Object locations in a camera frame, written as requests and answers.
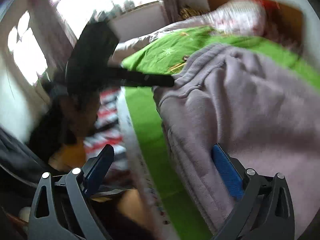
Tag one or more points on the plaid bed sheet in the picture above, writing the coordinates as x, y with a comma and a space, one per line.
107, 131

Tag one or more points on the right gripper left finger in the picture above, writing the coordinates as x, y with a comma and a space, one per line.
61, 208

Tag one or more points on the lilac knit pants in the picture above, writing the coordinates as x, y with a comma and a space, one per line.
260, 113

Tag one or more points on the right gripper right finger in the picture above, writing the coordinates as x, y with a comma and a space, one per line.
263, 209

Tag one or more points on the left wooden headboard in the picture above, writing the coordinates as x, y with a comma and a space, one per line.
291, 34

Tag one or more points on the pink white patterned pillow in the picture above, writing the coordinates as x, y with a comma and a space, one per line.
238, 17

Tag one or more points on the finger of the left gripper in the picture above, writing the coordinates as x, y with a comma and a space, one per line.
116, 76

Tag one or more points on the red patterned pillow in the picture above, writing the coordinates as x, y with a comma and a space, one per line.
273, 22

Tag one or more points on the green cartoon bed sheet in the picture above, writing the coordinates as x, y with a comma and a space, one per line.
174, 214

